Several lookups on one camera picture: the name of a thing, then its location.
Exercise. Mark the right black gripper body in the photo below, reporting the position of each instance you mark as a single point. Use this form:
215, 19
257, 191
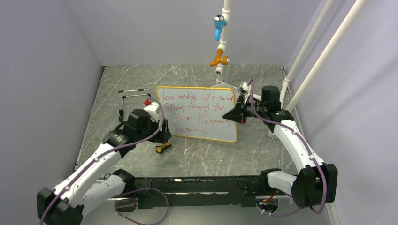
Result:
249, 112

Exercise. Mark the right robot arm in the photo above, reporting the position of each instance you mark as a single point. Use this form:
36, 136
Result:
316, 181

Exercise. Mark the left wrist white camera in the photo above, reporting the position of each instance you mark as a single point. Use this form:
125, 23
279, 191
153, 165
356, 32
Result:
153, 109

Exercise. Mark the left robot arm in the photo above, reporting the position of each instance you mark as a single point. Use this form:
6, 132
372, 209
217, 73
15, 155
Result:
72, 199

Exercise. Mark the yellow black eraser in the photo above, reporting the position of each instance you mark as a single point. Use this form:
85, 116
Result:
160, 149

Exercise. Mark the wrist white camera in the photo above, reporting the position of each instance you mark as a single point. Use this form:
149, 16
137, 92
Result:
153, 109
244, 89

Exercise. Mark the yellow-framed whiteboard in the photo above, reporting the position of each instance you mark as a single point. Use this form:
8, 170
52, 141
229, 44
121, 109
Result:
197, 112

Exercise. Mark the white PVC pipe frame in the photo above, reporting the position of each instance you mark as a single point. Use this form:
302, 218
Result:
282, 32

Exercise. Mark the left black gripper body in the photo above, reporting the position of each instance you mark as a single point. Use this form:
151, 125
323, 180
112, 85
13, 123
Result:
160, 136

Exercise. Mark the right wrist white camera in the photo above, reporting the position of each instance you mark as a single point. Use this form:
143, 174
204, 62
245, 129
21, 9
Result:
244, 89

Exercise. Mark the blue valve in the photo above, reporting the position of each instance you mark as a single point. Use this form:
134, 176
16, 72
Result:
219, 23

